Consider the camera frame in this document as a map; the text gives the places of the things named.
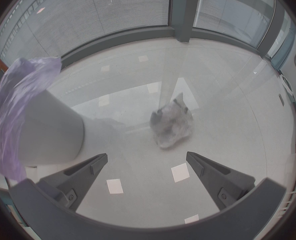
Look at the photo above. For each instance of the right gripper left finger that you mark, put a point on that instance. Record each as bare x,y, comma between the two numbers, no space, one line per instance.
82,179

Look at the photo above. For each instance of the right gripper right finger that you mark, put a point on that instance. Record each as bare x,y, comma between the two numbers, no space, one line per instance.
218,181

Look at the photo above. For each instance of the purple plastic bag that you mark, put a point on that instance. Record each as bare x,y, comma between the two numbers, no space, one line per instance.
10,109

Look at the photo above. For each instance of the white trash bin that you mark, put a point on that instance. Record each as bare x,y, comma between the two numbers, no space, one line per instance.
52,129

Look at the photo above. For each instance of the crumpled clear wrapper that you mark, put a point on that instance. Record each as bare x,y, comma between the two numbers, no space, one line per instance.
170,124

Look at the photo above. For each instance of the blue-green curtain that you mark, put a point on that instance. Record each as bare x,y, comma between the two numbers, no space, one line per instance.
287,49

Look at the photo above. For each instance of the window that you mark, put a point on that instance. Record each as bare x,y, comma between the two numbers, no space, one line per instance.
125,9

